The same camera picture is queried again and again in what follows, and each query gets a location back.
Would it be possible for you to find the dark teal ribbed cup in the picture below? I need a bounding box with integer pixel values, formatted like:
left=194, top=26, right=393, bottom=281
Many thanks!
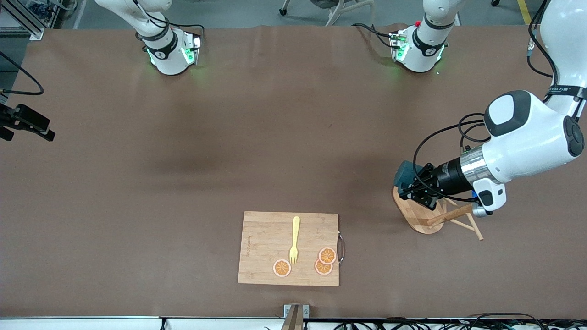
left=395, top=160, right=421, bottom=195

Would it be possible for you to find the wooden cup rack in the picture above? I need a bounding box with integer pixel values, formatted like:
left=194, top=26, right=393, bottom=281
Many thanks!
left=393, top=186, right=484, bottom=242

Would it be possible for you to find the yellow plastic fork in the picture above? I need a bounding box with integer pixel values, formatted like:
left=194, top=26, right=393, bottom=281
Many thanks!
left=289, top=216, right=301, bottom=265

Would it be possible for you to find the brown table mat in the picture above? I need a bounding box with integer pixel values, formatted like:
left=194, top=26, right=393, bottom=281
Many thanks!
left=0, top=24, right=587, bottom=319

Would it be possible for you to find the bamboo cutting board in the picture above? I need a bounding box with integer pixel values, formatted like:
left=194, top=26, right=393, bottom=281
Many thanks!
left=238, top=211, right=345, bottom=287

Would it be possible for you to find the grey office chair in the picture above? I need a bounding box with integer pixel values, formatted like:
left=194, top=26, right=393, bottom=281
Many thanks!
left=279, top=0, right=377, bottom=27

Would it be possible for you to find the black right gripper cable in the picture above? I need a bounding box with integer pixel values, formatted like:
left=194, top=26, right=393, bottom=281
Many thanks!
left=0, top=50, right=44, bottom=96

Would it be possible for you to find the aluminium frame profile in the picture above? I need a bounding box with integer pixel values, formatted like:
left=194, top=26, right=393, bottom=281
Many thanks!
left=0, top=0, right=45, bottom=41

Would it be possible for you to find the black arm base cable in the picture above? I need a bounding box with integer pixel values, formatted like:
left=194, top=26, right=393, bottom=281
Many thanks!
left=352, top=22, right=400, bottom=49
left=156, top=18, right=205, bottom=46

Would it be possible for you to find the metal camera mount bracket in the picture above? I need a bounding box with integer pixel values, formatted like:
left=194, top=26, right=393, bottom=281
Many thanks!
left=281, top=304, right=310, bottom=330

